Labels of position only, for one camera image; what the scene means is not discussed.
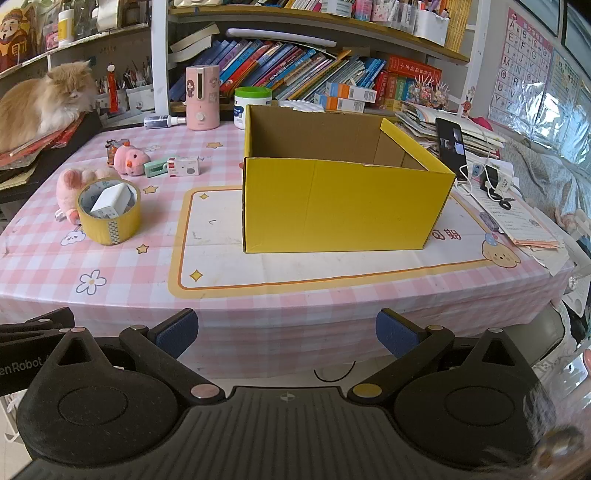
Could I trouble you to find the red paper stack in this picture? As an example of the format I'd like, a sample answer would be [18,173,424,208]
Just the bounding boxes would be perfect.
[0,124,75,163]

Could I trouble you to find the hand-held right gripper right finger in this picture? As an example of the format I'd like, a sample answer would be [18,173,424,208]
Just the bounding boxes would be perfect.
[346,308,533,402]

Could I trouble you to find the white pen holder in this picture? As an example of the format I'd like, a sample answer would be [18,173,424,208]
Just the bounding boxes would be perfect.
[126,83,155,112]

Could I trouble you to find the small grey orange toy figure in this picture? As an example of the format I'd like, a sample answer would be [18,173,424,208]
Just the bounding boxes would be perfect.
[106,138,129,166]

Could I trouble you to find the white shelf container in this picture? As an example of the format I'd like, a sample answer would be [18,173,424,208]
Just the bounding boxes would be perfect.
[413,7,450,47]

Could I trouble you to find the black keyboard piano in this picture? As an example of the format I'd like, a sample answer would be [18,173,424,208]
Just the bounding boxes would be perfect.
[0,111,103,204]

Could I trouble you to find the red boxed book set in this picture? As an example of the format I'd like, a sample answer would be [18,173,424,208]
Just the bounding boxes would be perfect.
[372,55,443,110]

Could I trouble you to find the black smartphone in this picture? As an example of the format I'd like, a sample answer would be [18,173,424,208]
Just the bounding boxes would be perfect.
[435,117,470,182]

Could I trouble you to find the white bumpy foam sheet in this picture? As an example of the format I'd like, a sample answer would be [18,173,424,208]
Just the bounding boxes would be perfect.
[277,99,326,114]

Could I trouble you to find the white charger block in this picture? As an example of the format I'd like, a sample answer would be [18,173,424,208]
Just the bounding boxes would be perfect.
[90,183,134,219]

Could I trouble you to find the loose printed paper sheets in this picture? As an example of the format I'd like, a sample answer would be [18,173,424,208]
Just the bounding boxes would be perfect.
[462,185,574,278]

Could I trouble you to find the figure wall poster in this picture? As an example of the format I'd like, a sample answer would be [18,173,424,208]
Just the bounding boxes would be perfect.
[0,7,38,75]

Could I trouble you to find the red hanging ornament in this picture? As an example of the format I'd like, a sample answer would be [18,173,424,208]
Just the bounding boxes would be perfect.
[106,65,121,114]

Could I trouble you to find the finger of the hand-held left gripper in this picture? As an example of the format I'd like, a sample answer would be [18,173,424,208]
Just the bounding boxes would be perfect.
[0,329,70,345]
[0,308,75,334]

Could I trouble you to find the white jar green lid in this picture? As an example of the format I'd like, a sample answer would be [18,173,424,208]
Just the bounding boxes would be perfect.
[233,87,273,131]

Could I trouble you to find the orange white carton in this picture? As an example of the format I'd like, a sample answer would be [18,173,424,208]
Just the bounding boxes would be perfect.
[325,82,378,103]
[315,95,365,114]

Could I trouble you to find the alphabet wall poster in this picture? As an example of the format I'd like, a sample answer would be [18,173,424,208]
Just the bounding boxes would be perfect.
[489,7,555,126]

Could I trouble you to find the stack of paper booklets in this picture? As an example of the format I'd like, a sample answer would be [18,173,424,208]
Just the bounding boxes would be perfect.
[394,102,507,160]

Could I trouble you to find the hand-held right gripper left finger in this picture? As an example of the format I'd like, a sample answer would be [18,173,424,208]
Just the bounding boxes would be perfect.
[44,309,223,402]

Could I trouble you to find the yellow tape roll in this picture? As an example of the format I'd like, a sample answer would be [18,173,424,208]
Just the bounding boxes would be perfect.
[76,179,142,246]

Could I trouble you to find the wooden shelf board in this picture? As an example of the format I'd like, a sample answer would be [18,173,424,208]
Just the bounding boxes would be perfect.
[168,6,472,63]

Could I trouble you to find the pink bunny plush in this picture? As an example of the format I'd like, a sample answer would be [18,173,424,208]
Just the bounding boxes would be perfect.
[55,166,122,225]

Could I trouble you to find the pink humidifier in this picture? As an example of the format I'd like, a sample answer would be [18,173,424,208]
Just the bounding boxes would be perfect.
[185,65,221,132]

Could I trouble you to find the row of small shelf books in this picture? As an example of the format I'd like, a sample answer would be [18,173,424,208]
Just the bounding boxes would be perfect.
[222,0,476,51]

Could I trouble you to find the white lamp bar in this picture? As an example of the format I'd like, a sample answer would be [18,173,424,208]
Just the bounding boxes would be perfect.
[226,28,338,49]

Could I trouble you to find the pink pig plush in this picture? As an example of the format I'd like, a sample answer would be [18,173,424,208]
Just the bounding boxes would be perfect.
[113,144,151,177]

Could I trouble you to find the row of colorful books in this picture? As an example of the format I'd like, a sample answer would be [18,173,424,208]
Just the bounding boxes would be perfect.
[168,39,389,103]

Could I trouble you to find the pink checkered tablecloth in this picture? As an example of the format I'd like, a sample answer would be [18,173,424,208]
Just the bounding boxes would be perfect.
[0,117,578,370]

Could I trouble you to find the yellow cardboard box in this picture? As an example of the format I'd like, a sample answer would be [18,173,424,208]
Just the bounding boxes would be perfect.
[241,104,457,254]

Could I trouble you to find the grey covered sofa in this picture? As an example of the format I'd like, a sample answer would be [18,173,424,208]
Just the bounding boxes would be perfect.
[503,138,591,241]

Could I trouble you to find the white charging cable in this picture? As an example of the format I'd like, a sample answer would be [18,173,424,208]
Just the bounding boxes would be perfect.
[455,159,515,197]

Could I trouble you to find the small white red-label box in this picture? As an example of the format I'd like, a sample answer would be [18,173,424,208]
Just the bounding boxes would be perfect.
[167,157,201,178]

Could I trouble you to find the orange fluffy cat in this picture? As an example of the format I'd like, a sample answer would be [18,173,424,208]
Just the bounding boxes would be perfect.
[0,60,98,153]

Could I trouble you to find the white shelf post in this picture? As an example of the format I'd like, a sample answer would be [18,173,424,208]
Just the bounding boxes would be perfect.
[151,0,170,116]

